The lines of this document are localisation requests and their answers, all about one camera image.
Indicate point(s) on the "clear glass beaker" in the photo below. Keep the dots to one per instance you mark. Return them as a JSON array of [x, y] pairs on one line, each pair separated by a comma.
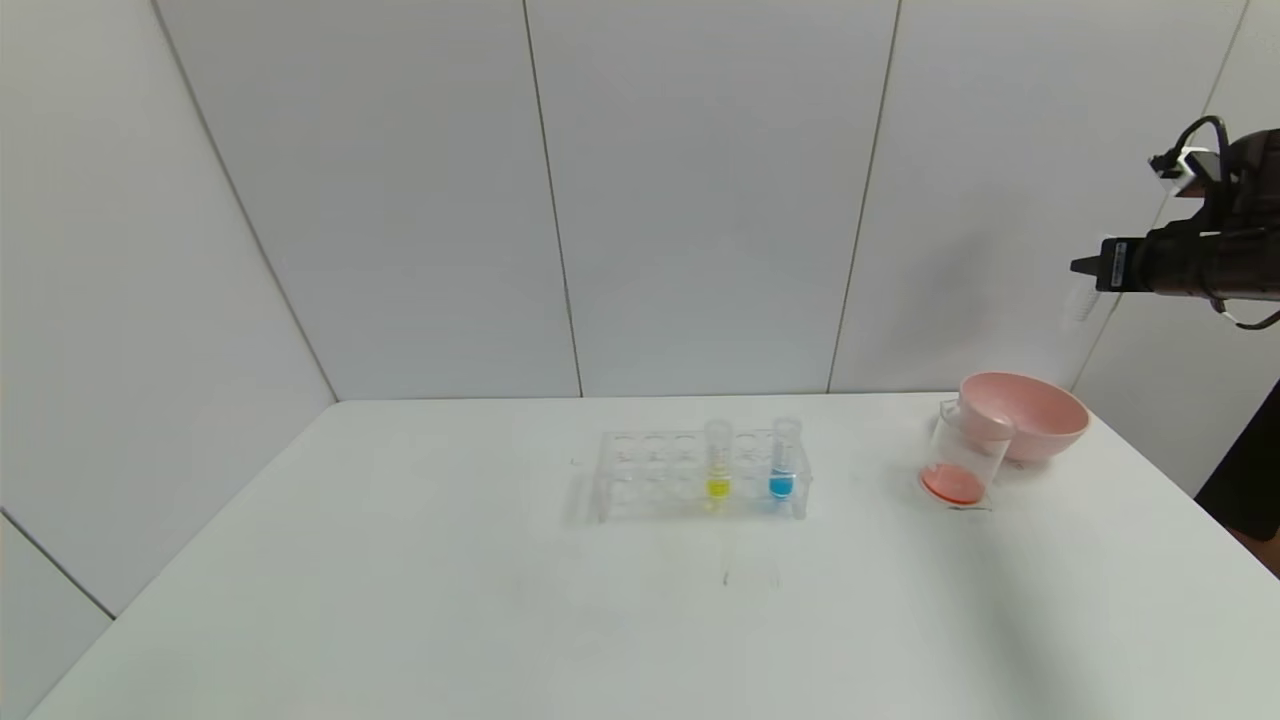
[[958, 480]]

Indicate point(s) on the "yellow pigment test tube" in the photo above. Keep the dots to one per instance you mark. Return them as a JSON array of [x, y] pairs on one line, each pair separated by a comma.
[[718, 487]]

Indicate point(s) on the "pink bowl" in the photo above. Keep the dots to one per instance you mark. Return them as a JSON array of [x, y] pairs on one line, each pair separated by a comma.
[[1040, 420]]

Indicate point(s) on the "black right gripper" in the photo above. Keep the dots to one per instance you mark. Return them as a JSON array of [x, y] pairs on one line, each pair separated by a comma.
[[1119, 265]]

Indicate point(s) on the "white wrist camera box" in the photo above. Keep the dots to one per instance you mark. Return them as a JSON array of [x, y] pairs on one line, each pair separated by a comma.
[[1192, 165]]

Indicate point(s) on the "clear acrylic test tube rack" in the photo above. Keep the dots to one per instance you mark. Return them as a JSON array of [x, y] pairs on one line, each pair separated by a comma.
[[660, 495]]

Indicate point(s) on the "dark furniture beside table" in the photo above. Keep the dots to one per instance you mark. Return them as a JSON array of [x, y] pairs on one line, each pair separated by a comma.
[[1245, 480]]

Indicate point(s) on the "blue pigment test tube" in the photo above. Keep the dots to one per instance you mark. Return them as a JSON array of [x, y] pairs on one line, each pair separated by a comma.
[[781, 486]]

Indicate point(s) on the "red pigment test tube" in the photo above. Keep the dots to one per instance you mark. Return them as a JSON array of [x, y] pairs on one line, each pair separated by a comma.
[[1087, 303]]

